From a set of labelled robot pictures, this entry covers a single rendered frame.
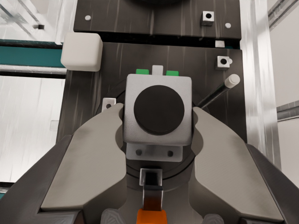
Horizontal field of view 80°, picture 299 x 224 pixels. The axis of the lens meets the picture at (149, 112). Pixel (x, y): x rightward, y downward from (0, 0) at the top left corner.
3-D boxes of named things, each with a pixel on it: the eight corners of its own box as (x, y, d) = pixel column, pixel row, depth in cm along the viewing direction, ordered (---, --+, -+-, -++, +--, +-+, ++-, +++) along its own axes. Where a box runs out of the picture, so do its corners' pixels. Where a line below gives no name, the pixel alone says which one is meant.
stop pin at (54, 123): (71, 133, 27) (58, 130, 23) (63, 133, 27) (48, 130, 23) (72, 124, 27) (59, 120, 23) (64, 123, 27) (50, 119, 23)
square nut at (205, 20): (212, 26, 26) (214, 21, 25) (200, 25, 26) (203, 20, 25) (211, 16, 26) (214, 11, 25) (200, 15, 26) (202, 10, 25)
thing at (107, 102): (117, 118, 21) (114, 115, 19) (104, 117, 21) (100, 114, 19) (118, 101, 21) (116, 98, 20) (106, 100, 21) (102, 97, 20)
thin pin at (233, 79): (204, 109, 21) (240, 84, 13) (197, 109, 21) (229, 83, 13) (204, 102, 21) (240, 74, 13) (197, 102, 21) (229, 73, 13)
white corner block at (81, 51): (103, 77, 26) (95, 65, 22) (71, 75, 26) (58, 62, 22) (106, 48, 27) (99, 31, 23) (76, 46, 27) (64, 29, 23)
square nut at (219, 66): (226, 70, 24) (229, 67, 23) (214, 70, 24) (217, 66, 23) (226, 60, 25) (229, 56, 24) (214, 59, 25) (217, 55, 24)
